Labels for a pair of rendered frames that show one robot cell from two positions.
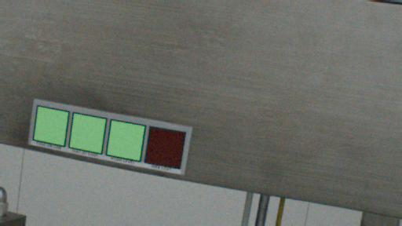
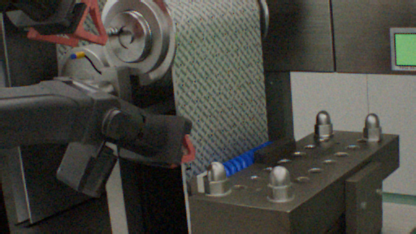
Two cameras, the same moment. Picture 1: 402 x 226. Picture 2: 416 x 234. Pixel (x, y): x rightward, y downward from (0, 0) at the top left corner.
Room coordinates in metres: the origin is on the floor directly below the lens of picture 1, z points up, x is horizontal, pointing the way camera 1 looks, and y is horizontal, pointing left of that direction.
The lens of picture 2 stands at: (0.40, 0.10, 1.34)
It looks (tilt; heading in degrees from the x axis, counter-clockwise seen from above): 12 degrees down; 19
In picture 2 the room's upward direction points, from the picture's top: 5 degrees counter-clockwise
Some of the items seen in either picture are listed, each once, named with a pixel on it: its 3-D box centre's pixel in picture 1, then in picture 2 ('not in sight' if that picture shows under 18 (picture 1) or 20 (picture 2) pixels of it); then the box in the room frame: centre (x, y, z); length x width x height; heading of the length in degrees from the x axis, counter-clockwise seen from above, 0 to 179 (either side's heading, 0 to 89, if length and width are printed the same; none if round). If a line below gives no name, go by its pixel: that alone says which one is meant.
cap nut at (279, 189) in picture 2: not in sight; (279, 182); (1.25, 0.30, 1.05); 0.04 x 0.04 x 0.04
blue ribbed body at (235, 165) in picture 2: not in sight; (240, 166); (1.40, 0.40, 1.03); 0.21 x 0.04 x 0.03; 162
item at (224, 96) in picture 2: not in sight; (225, 113); (1.41, 0.42, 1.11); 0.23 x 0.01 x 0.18; 162
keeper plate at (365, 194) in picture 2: not in sight; (366, 205); (1.40, 0.20, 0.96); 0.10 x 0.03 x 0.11; 162
